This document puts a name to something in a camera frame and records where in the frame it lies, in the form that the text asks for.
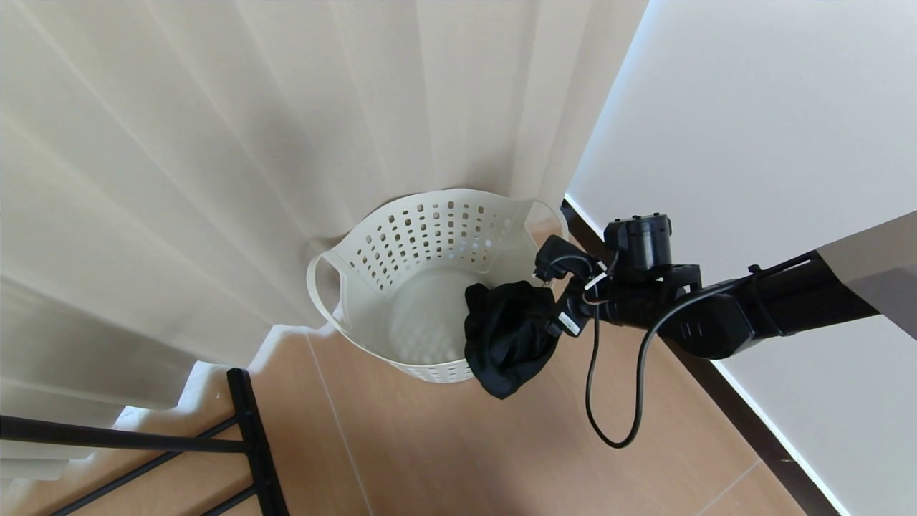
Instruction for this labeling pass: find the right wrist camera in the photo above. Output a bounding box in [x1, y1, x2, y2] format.
[533, 234, 597, 285]

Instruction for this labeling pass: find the white laundry basket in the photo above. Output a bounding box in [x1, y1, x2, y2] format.
[306, 188, 570, 385]

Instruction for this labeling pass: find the black clothes rack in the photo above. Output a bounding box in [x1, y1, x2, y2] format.
[0, 368, 292, 516]

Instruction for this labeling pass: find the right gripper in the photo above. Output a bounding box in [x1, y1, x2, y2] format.
[547, 277, 601, 339]

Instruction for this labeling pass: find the black garment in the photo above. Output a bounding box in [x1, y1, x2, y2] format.
[463, 279, 564, 401]

